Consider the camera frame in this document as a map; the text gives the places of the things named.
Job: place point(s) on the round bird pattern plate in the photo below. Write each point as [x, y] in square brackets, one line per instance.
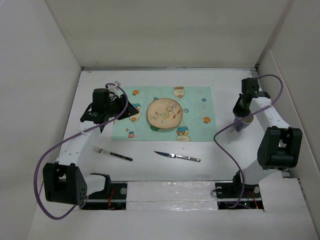
[164, 113]

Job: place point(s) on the knife with patterned handle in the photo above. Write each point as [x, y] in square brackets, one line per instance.
[177, 156]

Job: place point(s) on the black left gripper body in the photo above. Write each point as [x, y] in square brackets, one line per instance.
[117, 105]

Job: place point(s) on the fork with black handle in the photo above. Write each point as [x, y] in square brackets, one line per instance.
[106, 152]

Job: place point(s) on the purple mug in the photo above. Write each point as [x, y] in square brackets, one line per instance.
[241, 123]

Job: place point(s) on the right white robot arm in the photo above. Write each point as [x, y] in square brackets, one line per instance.
[280, 145]

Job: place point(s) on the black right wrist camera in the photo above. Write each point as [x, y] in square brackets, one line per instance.
[249, 86]

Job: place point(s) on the green cartoon print cloth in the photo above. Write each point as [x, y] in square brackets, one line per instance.
[198, 122]

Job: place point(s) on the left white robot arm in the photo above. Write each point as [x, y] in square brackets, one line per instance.
[64, 180]

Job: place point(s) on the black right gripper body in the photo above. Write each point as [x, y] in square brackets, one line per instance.
[240, 109]

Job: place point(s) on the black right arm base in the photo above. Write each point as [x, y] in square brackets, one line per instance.
[231, 195]

